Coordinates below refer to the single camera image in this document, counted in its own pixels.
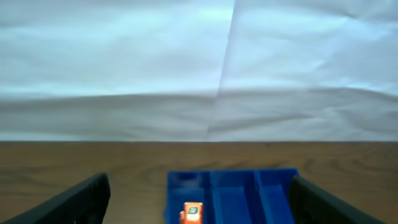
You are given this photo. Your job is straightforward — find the blue tray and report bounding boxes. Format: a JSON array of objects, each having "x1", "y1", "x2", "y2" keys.
[{"x1": 164, "y1": 167, "x2": 300, "y2": 224}]

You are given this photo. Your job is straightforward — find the orange candy box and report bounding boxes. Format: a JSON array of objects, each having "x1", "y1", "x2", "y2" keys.
[{"x1": 179, "y1": 202, "x2": 205, "y2": 224}]

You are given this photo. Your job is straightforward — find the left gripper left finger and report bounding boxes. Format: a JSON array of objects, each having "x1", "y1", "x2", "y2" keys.
[{"x1": 0, "y1": 172, "x2": 112, "y2": 224}]

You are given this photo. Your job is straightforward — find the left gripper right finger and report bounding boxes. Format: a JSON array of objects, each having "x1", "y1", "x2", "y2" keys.
[{"x1": 288, "y1": 175, "x2": 389, "y2": 224}]

